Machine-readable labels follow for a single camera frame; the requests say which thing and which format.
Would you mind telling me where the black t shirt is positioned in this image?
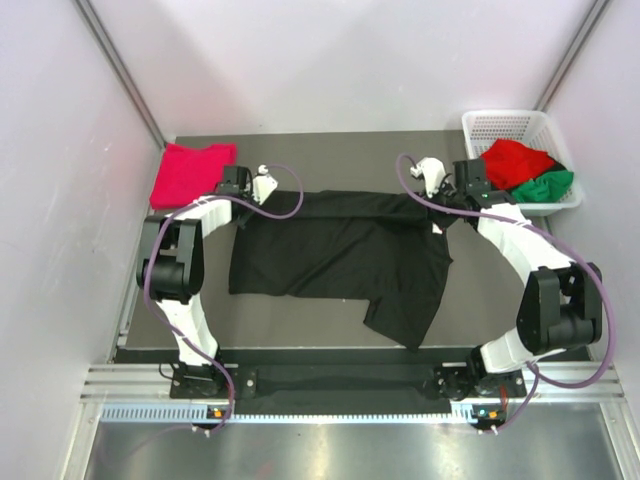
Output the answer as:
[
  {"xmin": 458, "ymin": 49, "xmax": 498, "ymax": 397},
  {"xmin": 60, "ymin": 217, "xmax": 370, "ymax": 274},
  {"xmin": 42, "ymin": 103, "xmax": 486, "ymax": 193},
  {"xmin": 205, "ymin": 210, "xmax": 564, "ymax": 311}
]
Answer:
[{"xmin": 228, "ymin": 191, "xmax": 452, "ymax": 351}]

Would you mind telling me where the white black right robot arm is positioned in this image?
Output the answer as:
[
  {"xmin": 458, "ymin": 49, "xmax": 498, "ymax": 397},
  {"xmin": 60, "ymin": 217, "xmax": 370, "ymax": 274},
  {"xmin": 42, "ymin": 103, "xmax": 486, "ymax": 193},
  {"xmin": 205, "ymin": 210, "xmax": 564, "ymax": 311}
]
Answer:
[{"xmin": 430, "ymin": 184, "xmax": 602, "ymax": 396}]

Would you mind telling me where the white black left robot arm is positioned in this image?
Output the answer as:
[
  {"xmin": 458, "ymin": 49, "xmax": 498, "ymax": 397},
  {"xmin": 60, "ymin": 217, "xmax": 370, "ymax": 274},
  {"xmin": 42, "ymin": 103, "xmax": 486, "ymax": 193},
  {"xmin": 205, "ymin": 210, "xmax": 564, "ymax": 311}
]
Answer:
[{"xmin": 136, "ymin": 193, "xmax": 268, "ymax": 397}]

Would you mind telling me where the red t shirt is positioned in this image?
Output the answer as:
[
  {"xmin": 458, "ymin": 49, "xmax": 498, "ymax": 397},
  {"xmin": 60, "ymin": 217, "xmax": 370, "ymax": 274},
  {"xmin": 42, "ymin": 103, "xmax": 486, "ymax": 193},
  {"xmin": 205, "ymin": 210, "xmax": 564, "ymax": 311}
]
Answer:
[{"xmin": 481, "ymin": 139, "xmax": 555, "ymax": 190}]

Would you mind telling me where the folded pink t shirt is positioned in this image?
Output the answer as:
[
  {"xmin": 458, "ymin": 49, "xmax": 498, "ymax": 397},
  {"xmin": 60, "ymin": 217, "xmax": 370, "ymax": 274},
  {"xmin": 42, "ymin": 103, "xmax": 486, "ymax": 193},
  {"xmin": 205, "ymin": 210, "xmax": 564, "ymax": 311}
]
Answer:
[{"xmin": 149, "ymin": 144, "xmax": 237, "ymax": 210}]

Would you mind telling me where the green t shirt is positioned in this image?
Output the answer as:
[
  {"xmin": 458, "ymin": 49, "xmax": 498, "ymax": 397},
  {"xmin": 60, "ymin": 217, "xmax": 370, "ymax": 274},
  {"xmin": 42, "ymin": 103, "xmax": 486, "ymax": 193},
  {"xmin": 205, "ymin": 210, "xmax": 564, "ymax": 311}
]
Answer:
[{"xmin": 511, "ymin": 170, "xmax": 574, "ymax": 203}]

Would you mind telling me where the white plastic basket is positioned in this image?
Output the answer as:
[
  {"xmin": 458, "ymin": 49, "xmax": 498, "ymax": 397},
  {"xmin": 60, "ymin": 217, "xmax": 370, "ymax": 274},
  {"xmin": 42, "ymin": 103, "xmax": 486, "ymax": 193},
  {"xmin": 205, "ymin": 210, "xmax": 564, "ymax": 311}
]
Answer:
[{"xmin": 461, "ymin": 109, "xmax": 583, "ymax": 217}]

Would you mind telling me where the black shirt in basket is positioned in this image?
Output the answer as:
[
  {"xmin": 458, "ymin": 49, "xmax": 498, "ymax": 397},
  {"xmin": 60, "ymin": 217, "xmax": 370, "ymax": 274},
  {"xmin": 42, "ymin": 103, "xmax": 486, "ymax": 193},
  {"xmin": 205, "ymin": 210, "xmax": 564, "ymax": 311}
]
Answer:
[{"xmin": 492, "ymin": 158, "xmax": 569, "ymax": 205}]

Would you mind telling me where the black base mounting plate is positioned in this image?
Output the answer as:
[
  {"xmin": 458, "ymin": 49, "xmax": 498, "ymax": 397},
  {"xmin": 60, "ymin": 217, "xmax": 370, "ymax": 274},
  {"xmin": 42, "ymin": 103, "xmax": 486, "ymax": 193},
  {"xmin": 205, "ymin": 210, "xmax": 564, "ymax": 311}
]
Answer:
[{"xmin": 169, "ymin": 363, "xmax": 526, "ymax": 401}]

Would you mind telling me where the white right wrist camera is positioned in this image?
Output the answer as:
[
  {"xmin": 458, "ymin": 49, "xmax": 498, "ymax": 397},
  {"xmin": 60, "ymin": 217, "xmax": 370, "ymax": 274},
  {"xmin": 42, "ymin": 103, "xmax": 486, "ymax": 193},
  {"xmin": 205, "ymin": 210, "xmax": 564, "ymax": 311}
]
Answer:
[{"xmin": 410, "ymin": 157, "xmax": 446, "ymax": 198}]

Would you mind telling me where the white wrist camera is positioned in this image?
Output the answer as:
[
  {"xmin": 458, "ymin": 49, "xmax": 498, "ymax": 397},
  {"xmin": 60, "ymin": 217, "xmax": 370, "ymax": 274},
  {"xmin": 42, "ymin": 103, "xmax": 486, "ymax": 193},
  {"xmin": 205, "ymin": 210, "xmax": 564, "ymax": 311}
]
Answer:
[
  {"xmin": 251, "ymin": 165, "xmax": 278, "ymax": 205},
  {"xmin": 410, "ymin": 157, "xmax": 446, "ymax": 198}
]

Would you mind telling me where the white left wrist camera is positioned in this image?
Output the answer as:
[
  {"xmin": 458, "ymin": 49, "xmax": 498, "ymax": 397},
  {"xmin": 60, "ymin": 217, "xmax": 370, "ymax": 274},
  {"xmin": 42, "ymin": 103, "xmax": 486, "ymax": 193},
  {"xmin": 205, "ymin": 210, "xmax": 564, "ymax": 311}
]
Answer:
[{"xmin": 251, "ymin": 165, "xmax": 278, "ymax": 205}]

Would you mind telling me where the aluminium rail frame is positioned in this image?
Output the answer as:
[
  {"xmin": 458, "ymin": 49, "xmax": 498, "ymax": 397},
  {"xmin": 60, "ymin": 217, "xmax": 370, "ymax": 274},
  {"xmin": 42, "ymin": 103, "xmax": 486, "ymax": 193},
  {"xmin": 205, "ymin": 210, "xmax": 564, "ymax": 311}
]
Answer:
[{"xmin": 81, "ymin": 364, "xmax": 624, "ymax": 403}]

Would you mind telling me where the white slotted cable duct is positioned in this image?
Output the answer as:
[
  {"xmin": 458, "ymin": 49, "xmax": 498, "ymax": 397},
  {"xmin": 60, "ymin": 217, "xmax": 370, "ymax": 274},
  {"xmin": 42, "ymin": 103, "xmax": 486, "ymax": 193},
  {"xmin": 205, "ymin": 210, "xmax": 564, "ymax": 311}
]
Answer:
[{"xmin": 101, "ymin": 402, "xmax": 506, "ymax": 424}]

